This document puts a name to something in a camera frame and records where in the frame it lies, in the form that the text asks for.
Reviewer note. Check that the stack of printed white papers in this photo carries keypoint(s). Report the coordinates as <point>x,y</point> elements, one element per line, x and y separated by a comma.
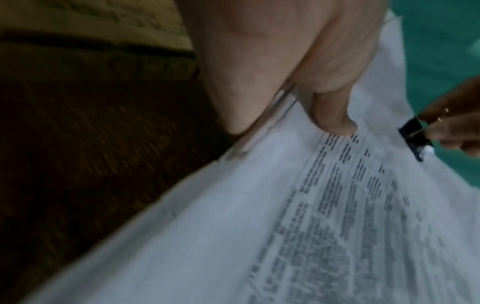
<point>300,222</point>

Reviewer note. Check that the black binder clip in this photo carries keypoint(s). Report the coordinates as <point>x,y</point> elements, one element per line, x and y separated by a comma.
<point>415,136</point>

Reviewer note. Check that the person's left hand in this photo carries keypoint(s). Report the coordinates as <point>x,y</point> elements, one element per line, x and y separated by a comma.
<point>262,44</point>

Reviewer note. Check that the person's right hand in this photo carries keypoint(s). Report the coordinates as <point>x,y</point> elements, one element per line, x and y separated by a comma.
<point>455,118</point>

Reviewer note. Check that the tan printed cardboard sheet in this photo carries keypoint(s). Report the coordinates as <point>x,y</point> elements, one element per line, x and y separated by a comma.
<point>93,20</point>

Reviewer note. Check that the brown woven mat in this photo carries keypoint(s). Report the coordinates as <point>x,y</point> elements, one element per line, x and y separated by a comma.
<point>93,148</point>

